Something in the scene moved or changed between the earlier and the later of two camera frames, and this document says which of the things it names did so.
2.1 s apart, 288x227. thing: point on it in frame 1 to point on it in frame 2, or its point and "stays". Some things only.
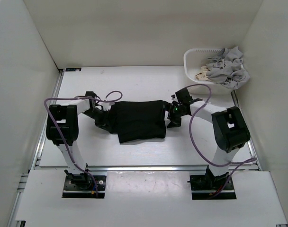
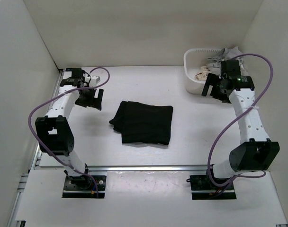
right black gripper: x=175 y=122 to x=211 y=80
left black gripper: x=105 y=123 to x=94 y=102
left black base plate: x=83 y=186 stays
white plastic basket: x=194 y=58 stays
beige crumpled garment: x=202 y=74 stays
